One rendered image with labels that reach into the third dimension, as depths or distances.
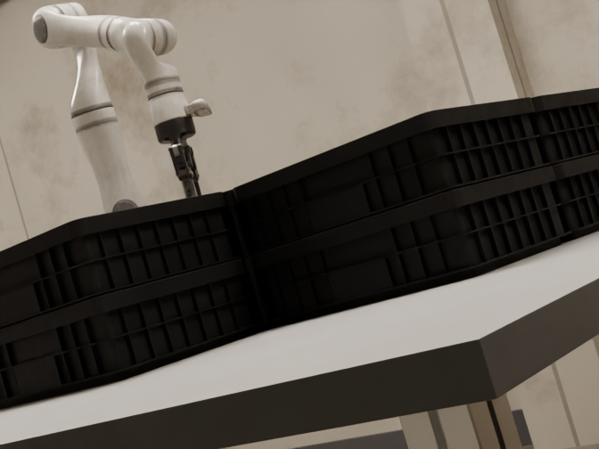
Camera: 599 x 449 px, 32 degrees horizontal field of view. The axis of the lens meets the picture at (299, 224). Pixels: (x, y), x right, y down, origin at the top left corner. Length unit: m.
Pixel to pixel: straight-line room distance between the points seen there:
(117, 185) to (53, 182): 2.62
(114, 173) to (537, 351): 1.60
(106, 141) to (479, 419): 1.59
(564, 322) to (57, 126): 4.12
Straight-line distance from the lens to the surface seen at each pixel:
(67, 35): 2.23
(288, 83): 3.95
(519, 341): 0.72
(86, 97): 2.26
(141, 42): 2.02
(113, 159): 2.25
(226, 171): 4.15
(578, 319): 0.82
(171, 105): 2.00
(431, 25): 3.48
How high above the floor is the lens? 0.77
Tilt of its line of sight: 3 degrees up
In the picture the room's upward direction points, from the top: 17 degrees counter-clockwise
